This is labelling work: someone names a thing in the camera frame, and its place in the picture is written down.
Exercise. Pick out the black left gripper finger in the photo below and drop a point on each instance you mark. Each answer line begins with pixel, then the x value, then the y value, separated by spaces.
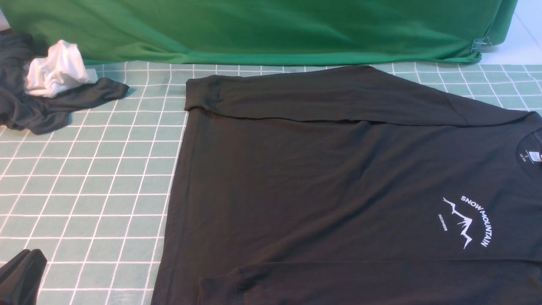
pixel 21 277

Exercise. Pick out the gray long-sleeved shirt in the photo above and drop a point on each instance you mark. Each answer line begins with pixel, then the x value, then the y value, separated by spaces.
pixel 351 186

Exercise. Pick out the green checkered tablecloth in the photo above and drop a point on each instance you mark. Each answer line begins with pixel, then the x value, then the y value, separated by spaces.
pixel 94 196

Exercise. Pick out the dark crumpled garment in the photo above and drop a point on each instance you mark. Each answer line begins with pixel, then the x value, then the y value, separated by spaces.
pixel 39 114

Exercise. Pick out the white crumpled cloth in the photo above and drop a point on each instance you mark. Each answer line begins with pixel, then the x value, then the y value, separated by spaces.
pixel 62 69

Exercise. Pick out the green backdrop cloth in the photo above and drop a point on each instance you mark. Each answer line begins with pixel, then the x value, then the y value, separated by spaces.
pixel 264 32

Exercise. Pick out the metal binder clip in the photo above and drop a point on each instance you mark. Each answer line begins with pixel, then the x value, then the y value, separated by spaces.
pixel 481 45

